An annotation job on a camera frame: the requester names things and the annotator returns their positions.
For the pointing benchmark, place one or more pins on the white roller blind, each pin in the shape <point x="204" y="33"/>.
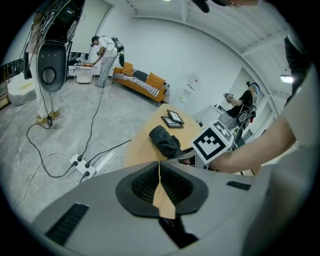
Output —
<point x="97" y="25"/>

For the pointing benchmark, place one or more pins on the white water dispenser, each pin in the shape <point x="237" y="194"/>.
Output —
<point x="186" y="95"/>

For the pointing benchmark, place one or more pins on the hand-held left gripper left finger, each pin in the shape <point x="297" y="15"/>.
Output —
<point x="100" y="220"/>

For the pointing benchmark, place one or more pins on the black umbrella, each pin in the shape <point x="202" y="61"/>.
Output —
<point x="165" y="142"/>

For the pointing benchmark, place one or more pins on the person's black clothing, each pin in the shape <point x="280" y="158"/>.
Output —
<point x="295" y="62"/>

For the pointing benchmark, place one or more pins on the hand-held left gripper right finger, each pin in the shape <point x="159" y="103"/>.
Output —
<point x="220" y="212"/>

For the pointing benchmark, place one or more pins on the wooden shelf rack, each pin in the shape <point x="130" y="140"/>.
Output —
<point x="3" y="100"/>

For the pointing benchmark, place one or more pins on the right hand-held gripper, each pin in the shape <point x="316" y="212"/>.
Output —
<point x="210" y="145"/>

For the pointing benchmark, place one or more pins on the white pouf seat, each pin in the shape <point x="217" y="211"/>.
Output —
<point x="20" y="92"/>

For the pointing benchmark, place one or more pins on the black picture frame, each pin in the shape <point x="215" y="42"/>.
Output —
<point x="171" y="123"/>
<point x="175" y="116"/>

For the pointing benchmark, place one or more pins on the striped blanket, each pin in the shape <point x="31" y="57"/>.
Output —
<point x="135" y="82"/>

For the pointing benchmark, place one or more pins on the white power strip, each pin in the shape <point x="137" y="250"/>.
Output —
<point x="82" y="166"/>

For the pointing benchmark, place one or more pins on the red tray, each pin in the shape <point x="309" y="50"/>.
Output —
<point x="89" y="65"/>

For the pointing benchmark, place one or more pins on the oval wooden table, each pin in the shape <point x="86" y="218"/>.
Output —
<point x="142" y="150"/>

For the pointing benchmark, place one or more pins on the striped pillow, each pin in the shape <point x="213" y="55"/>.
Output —
<point x="166" y="89"/>

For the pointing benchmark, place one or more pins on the white round side table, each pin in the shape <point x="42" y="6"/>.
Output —
<point x="83" y="75"/>

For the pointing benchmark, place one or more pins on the person's right forearm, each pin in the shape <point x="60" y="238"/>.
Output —
<point x="250" y="155"/>

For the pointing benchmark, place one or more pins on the orange sofa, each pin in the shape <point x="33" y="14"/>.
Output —
<point x="150" y="91"/>

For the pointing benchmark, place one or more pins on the black cushion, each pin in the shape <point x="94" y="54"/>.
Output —
<point x="141" y="74"/>

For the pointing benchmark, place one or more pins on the orange cushion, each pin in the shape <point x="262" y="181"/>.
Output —
<point x="127" y="68"/>
<point x="156" y="80"/>

